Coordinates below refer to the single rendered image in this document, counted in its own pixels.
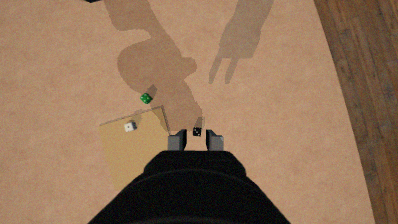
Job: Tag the tan square mat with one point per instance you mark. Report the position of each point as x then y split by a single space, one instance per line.
127 153

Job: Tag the green die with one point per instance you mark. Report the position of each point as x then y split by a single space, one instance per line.
146 98

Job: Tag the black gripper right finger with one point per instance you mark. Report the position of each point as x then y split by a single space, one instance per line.
213 142

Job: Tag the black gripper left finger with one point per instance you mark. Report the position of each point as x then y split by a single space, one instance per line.
178 141

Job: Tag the white die with black pips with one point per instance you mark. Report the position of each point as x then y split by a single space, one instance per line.
130 126

